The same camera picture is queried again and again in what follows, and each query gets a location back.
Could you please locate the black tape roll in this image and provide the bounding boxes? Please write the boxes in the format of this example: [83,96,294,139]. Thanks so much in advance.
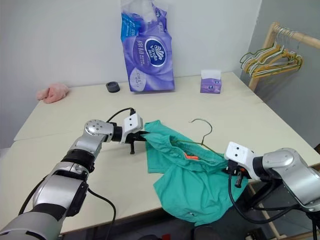
[105,81,121,95]

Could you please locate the small purple tissue pack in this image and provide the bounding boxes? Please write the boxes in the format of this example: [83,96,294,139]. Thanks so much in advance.
[199,69,222,95]

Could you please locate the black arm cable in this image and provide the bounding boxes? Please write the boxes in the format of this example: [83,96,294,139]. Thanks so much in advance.
[18,107,137,237]
[227,172,316,240]

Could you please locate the white wire hanger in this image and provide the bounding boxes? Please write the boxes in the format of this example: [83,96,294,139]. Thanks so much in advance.
[249,41,301,74]

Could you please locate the olive wire hanger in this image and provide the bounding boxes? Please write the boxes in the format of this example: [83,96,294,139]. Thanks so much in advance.
[170,118,225,158]

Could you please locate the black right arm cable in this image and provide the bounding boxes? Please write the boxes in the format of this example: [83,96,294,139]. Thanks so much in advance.
[227,172,316,240]

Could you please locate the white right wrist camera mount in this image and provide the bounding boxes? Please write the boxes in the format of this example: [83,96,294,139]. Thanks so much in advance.
[223,141,256,173]

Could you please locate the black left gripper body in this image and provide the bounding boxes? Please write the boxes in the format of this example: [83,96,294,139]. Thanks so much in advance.
[126,129,147,145]

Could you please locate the yellow wire hanger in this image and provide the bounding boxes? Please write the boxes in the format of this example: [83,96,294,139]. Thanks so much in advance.
[246,44,305,78]

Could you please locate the green wire hanger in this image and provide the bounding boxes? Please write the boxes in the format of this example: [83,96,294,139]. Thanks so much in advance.
[239,51,264,70]

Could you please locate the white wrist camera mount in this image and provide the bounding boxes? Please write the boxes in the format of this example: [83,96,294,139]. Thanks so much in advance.
[120,113,145,145]
[223,141,256,173]

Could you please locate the pink cloth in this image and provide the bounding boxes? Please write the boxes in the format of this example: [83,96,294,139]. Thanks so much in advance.
[36,82,70,104]

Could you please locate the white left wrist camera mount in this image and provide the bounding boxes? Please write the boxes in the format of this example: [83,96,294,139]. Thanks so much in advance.
[120,113,145,145]

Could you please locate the large purple tissue pack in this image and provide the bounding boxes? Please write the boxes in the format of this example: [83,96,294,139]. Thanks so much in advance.
[120,0,176,94]

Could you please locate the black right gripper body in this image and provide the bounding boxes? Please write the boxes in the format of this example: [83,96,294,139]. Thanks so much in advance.
[223,161,248,180]

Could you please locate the green shorts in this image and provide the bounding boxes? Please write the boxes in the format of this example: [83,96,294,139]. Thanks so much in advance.
[144,119,242,227]

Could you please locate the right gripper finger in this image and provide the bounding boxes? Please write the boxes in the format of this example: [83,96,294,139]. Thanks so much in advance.
[234,173,245,188]

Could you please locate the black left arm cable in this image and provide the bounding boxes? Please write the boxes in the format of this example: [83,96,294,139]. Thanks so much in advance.
[18,107,137,237]

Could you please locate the wooden clothes rack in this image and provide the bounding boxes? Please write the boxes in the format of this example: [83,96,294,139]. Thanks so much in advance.
[248,21,320,92]

